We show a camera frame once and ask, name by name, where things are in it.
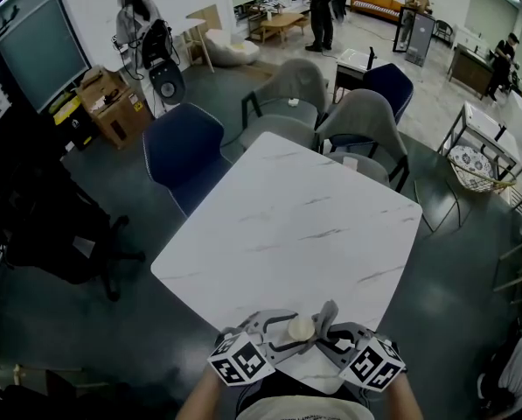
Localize frosted glass panel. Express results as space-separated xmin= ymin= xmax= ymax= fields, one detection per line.
xmin=0 ymin=0 xmax=91 ymax=113

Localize black backpack rig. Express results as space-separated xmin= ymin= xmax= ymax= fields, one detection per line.
xmin=141 ymin=18 xmax=186 ymax=104

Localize grey cloth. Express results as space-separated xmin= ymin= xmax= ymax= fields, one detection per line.
xmin=310 ymin=299 xmax=341 ymax=341

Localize gold wire chair patterned cushion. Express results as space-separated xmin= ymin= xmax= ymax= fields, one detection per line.
xmin=413 ymin=144 xmax=518 ymax=234

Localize white beanbag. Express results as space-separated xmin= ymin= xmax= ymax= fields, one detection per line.
xmin=204 ymin=31 xmax=261 ymax=67

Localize light wooden board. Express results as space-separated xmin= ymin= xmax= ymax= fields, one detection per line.
xmin=185 ymin=4 xmax=223 ymax=32

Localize brown wooden cabinet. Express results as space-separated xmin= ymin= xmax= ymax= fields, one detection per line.
xmin=447 ymin=44 xmax=496 ymax=100

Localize black metal frame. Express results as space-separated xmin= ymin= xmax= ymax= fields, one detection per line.
xmin=392 ymin=5 xmax=413 ymax=54

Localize grey upholstered chair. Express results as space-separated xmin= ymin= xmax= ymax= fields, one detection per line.
xmin=240 ymin=58 xmax=330 ymax=151
xmin=315 ymin=88 xmax=410 ymax=194

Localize orange sofa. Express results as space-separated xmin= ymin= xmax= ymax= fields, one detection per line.
xmin=350 ymin=0 xmax=408 ymax=22

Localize dark rattan chair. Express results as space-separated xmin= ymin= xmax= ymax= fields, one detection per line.
xmin=433 ymin=19 xmax=455 ymax=43

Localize brown cardboard box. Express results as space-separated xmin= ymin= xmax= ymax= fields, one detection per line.
xmin=75 ymin=68 xmax=155 ymax=151

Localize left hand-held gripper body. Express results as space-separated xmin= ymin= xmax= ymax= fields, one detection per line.
xmin=206 ymin=326 xmax=280 ymax=387

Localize dark blue chair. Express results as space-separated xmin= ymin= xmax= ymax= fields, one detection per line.
xmin=363 ymin=62 xmax=414 ymax=126
xmin=142 ymin=102 xmax=233 ymax=218

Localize wooden coffee table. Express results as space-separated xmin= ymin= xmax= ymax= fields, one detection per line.
xmin=259 ymin=11 xmax=305 ymax=46

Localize person's dark trousers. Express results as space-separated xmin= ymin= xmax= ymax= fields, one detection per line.
xmin=235 ymin=367 xmax=369 ymax=410

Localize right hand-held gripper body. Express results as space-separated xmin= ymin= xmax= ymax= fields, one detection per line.
xmin=338 ymin=331 xmax=407 ymax=393

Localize yellow and black bin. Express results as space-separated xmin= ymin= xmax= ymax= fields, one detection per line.
xmin=52 ymin=94 xmax=100 ymax=151

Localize person's white printed t-shirt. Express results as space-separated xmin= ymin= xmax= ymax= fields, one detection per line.
xmin=242 ymin=398 xmax=365 ymax=420

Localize person's right forearm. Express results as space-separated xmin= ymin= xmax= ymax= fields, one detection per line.
xmin=385 ymin=372 xmax=426 ymax=420

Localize white desk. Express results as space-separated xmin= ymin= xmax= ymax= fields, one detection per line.
xmin=164 ymin=17 xmax=216 ymax=74

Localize person's left forearm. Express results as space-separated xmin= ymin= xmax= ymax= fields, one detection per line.
xmin=175 ymin=365 xmax=226 ymax=420

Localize grey glass door cabinet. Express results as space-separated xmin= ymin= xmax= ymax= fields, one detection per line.
xmin=404 ymin=13 xmax=436 ymax=67

